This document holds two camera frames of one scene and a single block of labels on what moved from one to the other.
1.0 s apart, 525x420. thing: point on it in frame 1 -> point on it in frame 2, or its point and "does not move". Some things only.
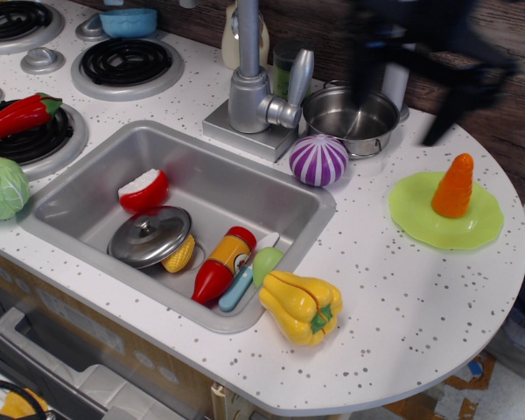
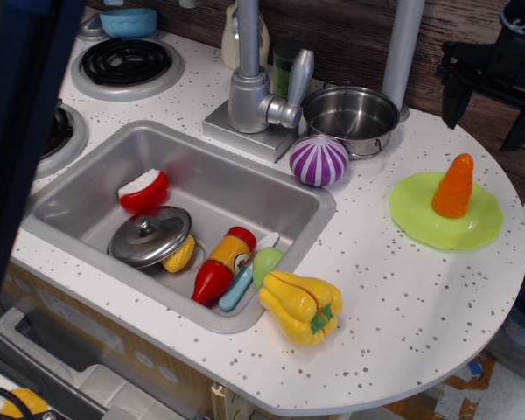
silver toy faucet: [252, 118] does not move
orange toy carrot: [451, 198] does not move
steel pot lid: [149, 236] does not move
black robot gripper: [475, 78] -> [514, 62]
